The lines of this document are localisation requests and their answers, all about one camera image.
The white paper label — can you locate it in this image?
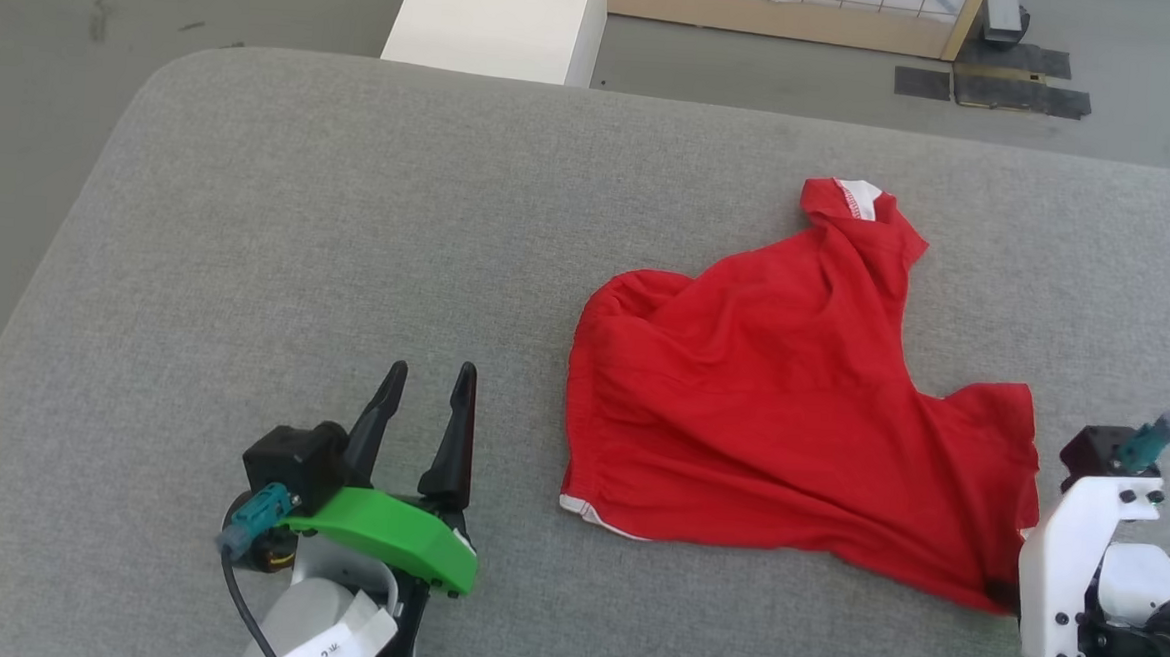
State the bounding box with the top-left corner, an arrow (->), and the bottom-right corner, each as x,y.
271,585 -> 402,657

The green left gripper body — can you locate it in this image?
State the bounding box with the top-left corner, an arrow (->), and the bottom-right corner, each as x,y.
218,479 -> 483,600

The small black floor patch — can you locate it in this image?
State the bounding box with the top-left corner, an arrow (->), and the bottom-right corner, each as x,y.
892,64 -> 954,102

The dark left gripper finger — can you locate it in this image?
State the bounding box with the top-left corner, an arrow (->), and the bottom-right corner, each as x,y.
415,358 -> 481,513
340,357 -> 411,491

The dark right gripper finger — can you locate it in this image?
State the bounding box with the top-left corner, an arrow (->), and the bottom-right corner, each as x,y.
981,576 -> 1026,615

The grey fabric sofa cushion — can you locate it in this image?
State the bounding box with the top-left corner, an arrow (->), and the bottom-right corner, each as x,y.
0,32 -> 1170,657

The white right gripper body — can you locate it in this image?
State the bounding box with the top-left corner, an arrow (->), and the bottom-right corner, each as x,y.
1012,469 -> 1169,657

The white box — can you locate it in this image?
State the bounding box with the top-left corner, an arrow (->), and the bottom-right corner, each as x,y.
379,0 -> 610,90

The red and white shirt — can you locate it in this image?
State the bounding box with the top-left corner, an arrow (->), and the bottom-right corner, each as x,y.
553,163 -> 1058,617

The black cable teal plug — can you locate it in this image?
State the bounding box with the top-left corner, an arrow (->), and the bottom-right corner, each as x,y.
209,479 -> 300,657
1111,406 -> 1170,476

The lemon print partition screen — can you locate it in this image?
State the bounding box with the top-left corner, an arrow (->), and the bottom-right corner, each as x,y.
126,0 -> 990,64

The large black floor plate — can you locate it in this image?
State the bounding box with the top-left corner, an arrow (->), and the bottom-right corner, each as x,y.
951,38 -> 1097,122

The grey metal stand leg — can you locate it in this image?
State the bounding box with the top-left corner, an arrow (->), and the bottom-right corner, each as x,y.
980,0 -> 1033,45

